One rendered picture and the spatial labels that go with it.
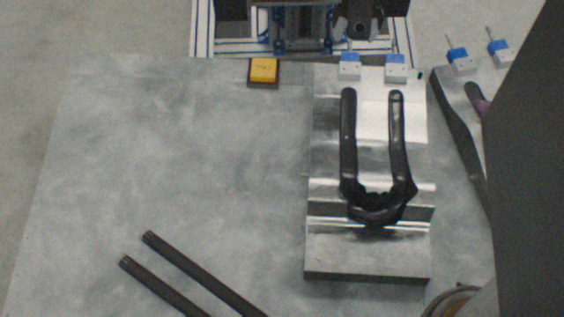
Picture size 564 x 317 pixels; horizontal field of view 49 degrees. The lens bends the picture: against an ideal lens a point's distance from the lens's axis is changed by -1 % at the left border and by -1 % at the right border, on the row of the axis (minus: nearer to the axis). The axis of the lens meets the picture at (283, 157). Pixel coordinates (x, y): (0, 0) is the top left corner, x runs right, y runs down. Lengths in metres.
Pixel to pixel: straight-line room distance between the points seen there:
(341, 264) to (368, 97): 0.40
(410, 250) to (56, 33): 1.98
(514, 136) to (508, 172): 0.02
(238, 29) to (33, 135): 0.90
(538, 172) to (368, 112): 1.18
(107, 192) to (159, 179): 0.12
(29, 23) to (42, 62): 0.23
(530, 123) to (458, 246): 1.16
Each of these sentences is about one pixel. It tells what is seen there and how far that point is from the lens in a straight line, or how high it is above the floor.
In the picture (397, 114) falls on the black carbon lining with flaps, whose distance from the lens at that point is 1.44.
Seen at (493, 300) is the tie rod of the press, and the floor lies 1.68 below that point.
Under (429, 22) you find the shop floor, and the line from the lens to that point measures 2.81.
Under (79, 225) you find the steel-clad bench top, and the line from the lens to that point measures 1.46.
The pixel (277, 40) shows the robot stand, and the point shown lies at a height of 0.27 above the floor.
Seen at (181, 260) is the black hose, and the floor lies 0.86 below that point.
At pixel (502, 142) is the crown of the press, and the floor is 1.84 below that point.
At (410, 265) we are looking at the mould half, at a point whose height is 0.86.
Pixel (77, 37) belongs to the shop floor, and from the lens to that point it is 2.83.
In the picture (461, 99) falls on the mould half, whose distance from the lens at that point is 1.53.
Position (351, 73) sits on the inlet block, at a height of 0.92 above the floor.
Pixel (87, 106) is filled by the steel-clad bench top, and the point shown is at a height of 0.80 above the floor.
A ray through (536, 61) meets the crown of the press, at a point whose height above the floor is 1.89.
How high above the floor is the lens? 2.09
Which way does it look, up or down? 62 degrees down
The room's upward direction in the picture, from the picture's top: straight up
